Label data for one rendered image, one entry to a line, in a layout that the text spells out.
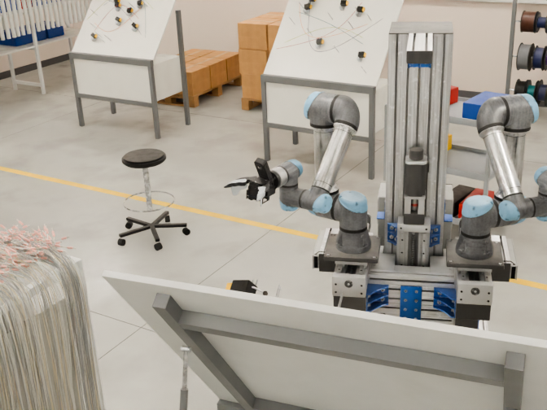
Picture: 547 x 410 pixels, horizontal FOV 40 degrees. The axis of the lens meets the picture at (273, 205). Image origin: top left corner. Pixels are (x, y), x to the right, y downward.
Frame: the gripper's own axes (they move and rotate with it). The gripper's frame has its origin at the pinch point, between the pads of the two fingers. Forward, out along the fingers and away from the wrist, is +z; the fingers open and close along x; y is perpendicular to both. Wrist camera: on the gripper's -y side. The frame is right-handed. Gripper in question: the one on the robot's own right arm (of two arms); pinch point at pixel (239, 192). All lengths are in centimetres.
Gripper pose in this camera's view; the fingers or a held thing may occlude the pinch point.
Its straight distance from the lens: 271.5
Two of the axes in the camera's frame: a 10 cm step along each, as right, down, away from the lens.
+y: -0.7, 8.8, 4.7
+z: -6.0, 3.4, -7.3
